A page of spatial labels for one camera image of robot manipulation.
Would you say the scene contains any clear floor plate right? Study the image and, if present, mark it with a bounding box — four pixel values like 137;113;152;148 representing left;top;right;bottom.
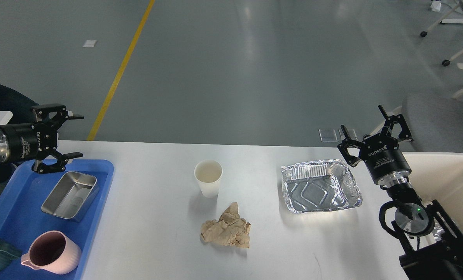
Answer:
339;129;358;141

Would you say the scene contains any pink ribbed mug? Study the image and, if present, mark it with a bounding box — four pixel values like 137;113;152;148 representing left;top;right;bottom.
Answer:
21;230;82;275

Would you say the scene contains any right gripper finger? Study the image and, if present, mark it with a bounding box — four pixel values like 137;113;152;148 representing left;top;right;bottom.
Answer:
377;105;413;142
337;125;369;168

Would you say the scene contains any white floor plate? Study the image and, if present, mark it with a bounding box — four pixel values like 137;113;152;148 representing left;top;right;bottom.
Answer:
82;39;98;48

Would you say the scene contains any grey office chair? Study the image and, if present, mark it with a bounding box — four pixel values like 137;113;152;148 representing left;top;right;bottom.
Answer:
387;93;463;154

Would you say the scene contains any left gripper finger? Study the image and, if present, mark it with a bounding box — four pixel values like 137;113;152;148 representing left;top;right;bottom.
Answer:
31;103;84;126
32;151;83;174

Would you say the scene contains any blue plastic tray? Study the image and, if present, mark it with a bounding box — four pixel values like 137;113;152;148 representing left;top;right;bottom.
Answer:
0;159;114;280

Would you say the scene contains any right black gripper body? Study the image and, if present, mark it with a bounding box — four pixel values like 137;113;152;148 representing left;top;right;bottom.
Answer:
359;134;411;186

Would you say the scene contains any seated person in jeans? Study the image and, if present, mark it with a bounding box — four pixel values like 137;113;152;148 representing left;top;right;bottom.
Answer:
0;84;38;124

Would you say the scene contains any clear floor plate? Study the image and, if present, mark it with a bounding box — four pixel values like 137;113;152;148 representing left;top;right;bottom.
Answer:
339;129;358;141
318;129;338;142

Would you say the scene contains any white paper cup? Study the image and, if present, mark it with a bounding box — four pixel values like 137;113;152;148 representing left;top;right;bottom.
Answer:
194;160;224;198

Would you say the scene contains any crumpled brown paper napkin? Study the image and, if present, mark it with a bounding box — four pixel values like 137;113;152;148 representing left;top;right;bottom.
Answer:
200;202;251;249

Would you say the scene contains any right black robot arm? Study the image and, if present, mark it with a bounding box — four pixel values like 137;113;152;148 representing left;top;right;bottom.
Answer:
338;106;463;280

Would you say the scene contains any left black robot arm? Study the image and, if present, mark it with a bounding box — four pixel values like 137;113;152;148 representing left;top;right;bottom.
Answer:
0;103;84;174

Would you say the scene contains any beige plastic bin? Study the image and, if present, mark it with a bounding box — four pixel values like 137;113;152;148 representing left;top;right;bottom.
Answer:
404;152;463;233

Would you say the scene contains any foil tray in bin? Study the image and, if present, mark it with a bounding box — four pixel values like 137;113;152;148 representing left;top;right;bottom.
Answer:
430;226;445;242

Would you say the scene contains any aluminium foil tray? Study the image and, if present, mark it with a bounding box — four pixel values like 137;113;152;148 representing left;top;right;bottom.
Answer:
281;159;363;214

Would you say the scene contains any square stainless steel dish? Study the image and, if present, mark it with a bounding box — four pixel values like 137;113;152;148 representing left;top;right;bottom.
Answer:
41;171;99;223

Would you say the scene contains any clear floor plate left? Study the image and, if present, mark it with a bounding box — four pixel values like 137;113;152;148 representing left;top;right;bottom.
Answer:
318;129;338;142

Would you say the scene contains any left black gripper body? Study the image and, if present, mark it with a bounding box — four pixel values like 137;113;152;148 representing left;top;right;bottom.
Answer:
0;122;59;162

